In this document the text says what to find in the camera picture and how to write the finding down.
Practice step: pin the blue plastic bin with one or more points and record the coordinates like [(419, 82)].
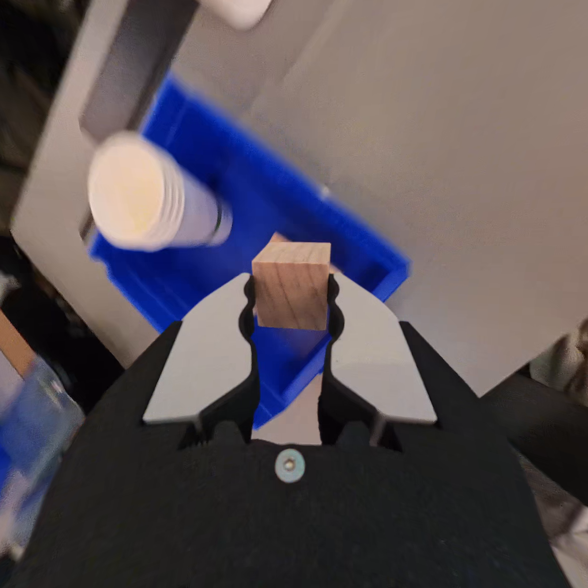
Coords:
[(257, 183), (27, 422)]

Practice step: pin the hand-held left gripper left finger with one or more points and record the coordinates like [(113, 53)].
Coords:
[(202, 363)]

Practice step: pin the person's leg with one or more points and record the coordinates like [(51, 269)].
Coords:
[(542, 422)]

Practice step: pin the white folding stand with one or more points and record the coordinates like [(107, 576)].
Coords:
[(239, 11)]

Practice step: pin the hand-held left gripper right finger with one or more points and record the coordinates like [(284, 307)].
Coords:
[(376, 363)]

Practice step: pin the brown cardboard panel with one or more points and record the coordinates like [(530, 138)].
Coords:
[(13, 344)]

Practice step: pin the wooden cube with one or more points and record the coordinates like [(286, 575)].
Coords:
[(291, 289), (279, 238)]

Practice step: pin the stack of white paper cups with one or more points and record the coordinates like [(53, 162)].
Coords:
[(133, 193)]

